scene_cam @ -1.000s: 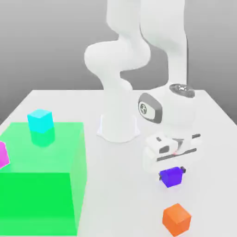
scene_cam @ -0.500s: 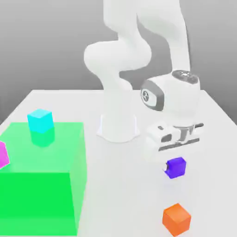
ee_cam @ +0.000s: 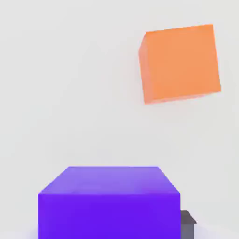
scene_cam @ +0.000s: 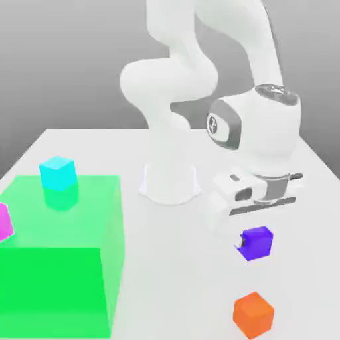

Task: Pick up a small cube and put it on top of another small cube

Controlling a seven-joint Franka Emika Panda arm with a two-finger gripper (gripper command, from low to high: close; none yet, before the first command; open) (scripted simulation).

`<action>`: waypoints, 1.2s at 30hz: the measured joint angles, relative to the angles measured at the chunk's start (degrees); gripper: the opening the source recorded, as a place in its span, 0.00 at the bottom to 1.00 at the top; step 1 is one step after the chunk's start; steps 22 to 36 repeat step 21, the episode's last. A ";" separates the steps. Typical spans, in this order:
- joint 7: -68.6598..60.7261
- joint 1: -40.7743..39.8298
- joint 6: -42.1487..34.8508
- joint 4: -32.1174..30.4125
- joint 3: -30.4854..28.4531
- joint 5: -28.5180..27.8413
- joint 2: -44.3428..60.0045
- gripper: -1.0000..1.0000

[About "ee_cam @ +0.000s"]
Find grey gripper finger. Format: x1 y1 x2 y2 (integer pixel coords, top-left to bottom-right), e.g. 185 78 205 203
180 210 208 239

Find small orange cube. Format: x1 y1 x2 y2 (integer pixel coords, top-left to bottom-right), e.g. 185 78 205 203
138 24 222 105

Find small purple cube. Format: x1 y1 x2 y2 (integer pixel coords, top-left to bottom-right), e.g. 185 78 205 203
38 166 182 239

